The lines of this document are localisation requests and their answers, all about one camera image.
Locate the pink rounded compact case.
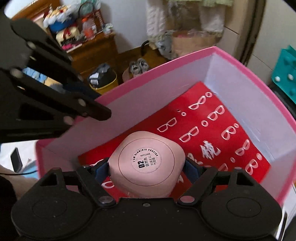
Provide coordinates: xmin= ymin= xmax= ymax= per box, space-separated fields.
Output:
xmin=108 ymin=131 xmax=186 ymax=198

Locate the pink cardboard storage box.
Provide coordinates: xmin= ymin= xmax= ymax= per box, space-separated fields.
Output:
xmin=36 ymin=47 xmax=295 ymax=204

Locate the red eyeglasses print bag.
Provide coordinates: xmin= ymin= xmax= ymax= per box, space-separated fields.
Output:
xmin=78 ymin=82 xmax=270 ymax=198

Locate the yellow waste bin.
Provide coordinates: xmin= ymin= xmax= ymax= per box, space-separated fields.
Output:
xmin=87 ymin=63 xmax=119 ymax=95

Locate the brown wooden cabinet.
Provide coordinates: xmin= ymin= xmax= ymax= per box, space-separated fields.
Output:
xmin=12 ymin=1 xmax=118 ymax=79

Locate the grey white sneaker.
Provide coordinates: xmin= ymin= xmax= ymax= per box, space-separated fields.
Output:
xmin=129 ymin=61 xmax=142 ymax=77
xmin=137 ymin=58 xmax=149 ymax=73

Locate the teal felt tote bag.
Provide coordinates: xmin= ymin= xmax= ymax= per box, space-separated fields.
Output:
xmin=271 ymin=45 xmax=296 ymax=103

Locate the brown paper shopping bag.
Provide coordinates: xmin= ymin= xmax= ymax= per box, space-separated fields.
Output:
xmin=171 ymin=29 xmax=220 ymax=59

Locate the white knitted hanging sweater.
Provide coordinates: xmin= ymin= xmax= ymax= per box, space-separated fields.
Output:
xmin=145 ymin=1 xmax=234 ymax=42

